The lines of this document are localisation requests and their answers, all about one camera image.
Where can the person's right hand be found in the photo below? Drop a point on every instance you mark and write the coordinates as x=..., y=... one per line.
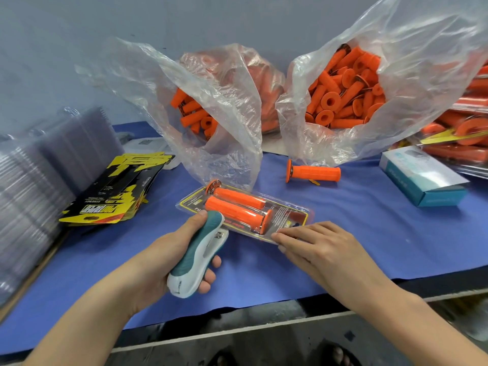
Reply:
x=332, y=259

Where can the person's left hand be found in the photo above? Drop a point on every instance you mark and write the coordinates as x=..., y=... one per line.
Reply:
x=156, y=267

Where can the teal hand stapler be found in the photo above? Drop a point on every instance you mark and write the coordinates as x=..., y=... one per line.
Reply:
x=200, y=255

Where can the yellow black backing card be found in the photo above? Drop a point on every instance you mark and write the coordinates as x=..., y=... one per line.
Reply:
x=290, y=217

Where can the stack of clear blister shells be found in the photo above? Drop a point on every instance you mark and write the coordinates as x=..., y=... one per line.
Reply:
x=38, y=186

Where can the person's right foot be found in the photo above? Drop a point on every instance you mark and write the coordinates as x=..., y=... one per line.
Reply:
x=341, y=356

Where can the person's foot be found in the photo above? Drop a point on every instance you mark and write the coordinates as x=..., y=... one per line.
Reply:
x=341, y=356
x=223, y=357

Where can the person's left foot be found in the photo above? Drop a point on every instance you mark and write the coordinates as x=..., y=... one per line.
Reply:
x=223, y=357

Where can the stack of yellow black cards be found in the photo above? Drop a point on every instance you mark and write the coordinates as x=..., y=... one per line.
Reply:
x=114, y=190

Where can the teal white cardboard box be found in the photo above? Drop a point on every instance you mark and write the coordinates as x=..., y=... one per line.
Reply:
x=419, y=177

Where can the white printed paper sheet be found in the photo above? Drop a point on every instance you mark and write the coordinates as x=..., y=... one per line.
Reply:
x=149, y=145

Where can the large clear plastic bag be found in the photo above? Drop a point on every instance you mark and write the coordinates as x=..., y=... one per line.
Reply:
x=442, y=42

